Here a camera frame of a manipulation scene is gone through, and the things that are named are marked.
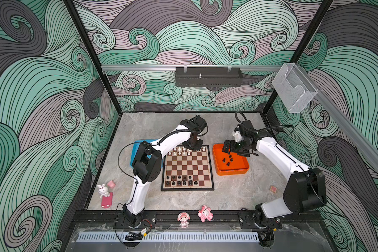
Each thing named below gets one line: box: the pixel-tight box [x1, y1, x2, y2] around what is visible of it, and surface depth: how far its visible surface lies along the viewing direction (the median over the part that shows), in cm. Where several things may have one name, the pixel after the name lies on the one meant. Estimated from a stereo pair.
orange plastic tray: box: [212, 143, 250, 176], surface depth 94 cm
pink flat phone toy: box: [100, 191, 113, 209], surface depth 80 cm
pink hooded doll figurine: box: [177, 212, 191, 229], surface depth 73 cm
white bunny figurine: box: [97, 183, 110, 198], surface depth 77 cm
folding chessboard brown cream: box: [161, 144, 215, 192], surface depth 90 cm
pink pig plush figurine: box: [197, 204, 214, 223], surface depth 74 cm
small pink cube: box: [107, 180, 116, 188], surface depth 85 cm
